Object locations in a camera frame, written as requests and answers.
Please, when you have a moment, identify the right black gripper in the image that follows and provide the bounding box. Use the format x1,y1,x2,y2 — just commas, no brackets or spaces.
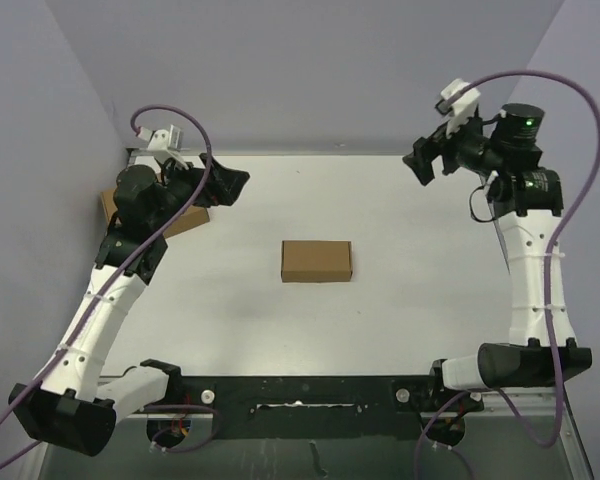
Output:
401,108,502,186

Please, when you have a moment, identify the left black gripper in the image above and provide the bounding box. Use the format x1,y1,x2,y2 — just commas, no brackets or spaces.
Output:
150,152,249,232

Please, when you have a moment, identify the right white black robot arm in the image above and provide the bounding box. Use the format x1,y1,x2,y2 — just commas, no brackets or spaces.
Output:
403,101,592,409

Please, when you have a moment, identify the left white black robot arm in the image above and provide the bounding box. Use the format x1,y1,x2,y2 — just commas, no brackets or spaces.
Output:
9,153,250,456

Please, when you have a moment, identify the closed brown cardboard box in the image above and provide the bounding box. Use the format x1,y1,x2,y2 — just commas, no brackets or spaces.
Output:
100,165,210,243

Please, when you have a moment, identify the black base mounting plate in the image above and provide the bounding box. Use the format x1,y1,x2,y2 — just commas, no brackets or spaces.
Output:
123,357,484,451

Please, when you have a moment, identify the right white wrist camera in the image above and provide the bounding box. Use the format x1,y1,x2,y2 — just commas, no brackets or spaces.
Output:
435,78,481,138

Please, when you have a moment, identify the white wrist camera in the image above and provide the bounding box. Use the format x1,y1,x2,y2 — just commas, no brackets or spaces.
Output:
136,125,188,169
435,78,481,138

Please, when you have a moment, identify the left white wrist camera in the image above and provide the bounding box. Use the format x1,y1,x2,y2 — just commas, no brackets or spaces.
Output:
136,125,188,169

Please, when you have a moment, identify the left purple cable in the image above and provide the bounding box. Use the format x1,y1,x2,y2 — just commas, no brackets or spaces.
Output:
0,104,222,480

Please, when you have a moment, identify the purple cable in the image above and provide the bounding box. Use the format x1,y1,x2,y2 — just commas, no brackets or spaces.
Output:
413,69,600,480
0,104,222,480

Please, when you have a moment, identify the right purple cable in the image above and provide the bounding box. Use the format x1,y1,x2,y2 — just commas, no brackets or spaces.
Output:
413,69,600,480

